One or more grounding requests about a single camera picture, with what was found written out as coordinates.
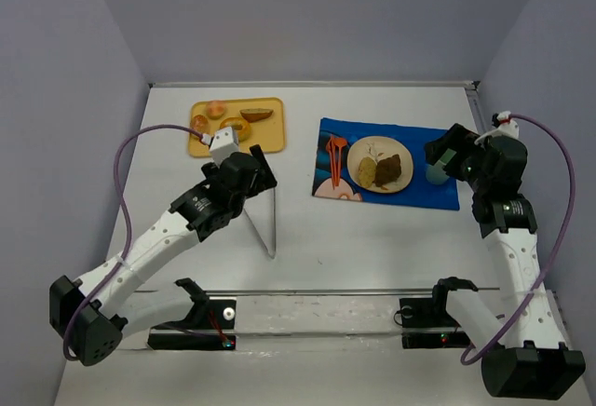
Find metal tongs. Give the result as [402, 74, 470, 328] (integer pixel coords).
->
[243, 189, 277, 260]

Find metal rail front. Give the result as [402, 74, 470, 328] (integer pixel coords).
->
[204, 286, 504, 297]

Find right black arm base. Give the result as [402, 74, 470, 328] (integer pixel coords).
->
[393, 297, 470, 349]

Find round bun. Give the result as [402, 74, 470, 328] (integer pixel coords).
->
[205, 101, 227, 120]
[190, 115, 210, 141]

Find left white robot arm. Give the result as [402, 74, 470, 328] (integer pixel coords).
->
[49, 145, 277, 366]

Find yellow tray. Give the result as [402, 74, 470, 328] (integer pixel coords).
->
[190, 97, 286, 153]

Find half baguette piece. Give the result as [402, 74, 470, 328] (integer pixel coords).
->
[239, 108, 274, 123]

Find blue placemat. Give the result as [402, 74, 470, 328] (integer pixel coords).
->
[312, 117, 459, 210]

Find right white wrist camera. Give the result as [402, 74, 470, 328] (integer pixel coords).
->
[474, 111, 519, 145]

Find round bun top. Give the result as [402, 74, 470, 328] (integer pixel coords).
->
[205, 101, 227, 120]

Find orange spoon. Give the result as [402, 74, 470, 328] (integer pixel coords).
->
[334, 137, 347, 181]

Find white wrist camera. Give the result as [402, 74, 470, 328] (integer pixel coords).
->
[474, 111, 519, 145]
[209, 127, 239, 166]

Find dark brown bread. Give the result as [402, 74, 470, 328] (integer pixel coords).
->
[373, 154, 402, 187]

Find green cup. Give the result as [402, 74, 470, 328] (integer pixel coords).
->
[426, 149, 454, 185]

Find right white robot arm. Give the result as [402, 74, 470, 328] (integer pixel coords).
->
[425, 120, 586, 400]

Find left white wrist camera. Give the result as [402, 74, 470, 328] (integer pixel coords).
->
[209, 127, 239, 166]

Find metal rail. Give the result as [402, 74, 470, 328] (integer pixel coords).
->
[148, 80, 477, 89]
[204, 286, 504, 297]

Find beige decorated plate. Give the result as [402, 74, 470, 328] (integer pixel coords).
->
[346, 136, 413, 195]

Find seeded bread slice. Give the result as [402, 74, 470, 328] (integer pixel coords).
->
[358, 156, 377, 188]

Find round bun left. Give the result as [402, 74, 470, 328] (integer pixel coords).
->
[190, 115, 210, 141]

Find bagel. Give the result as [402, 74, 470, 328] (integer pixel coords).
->
[220, 116, 251, 142]

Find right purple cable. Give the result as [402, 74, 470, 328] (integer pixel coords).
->
[459, 114, 576, 366]

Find metal rail back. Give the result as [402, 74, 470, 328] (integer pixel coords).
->
[148, 80, 477, 89]

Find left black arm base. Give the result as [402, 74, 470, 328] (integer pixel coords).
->
[147, 277, 237, 351]

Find orange knife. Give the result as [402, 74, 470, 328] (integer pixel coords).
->
[331, 139, 341, 188]

